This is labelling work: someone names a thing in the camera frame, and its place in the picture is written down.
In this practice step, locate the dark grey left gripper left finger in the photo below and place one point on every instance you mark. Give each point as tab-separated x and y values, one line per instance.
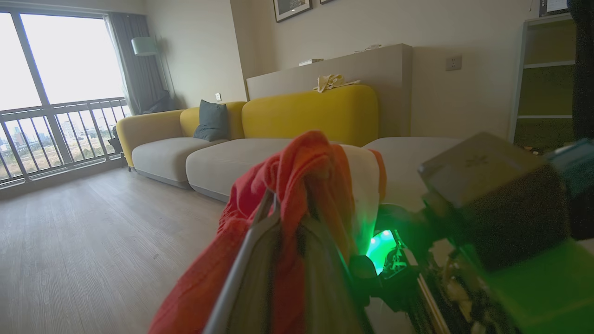
250	278

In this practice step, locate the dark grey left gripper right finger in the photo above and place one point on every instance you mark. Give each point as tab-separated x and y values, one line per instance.
327	287

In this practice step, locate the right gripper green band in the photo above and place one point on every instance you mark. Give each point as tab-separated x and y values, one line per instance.
464	297

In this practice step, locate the red and white garment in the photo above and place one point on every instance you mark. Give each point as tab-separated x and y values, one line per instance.
297	171

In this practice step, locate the grey sofa cushion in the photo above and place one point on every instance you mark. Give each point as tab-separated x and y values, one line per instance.
212	121

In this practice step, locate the yellow and grey sofa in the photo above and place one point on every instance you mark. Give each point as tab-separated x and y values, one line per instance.
301	116

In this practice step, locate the cream crumpled cloth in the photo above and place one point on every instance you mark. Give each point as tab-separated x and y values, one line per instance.
330	82

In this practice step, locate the white and green shelf unit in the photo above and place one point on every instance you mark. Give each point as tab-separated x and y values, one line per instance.
543	88

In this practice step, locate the small white box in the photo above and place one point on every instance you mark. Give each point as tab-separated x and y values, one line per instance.
311	62

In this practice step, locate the beige low partition ledge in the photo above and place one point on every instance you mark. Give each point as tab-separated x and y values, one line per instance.
380	69

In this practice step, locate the grey curtain beside lamp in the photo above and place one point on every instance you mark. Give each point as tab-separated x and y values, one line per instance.
139	79

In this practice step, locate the grey balcony railing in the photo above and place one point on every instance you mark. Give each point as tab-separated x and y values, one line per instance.
60	109

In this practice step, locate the pale green floor lamp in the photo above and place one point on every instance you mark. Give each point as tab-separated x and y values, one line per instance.
144	46

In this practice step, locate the large black framed picture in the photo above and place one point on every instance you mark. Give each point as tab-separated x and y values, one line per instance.
291	8

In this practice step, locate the box on shelf unit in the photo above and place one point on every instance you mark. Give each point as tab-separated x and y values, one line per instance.
553	7

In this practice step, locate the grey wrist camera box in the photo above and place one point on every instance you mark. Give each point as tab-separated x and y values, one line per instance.
492	199

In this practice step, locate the large balcony window frame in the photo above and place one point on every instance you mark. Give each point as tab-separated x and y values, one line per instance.
32	65

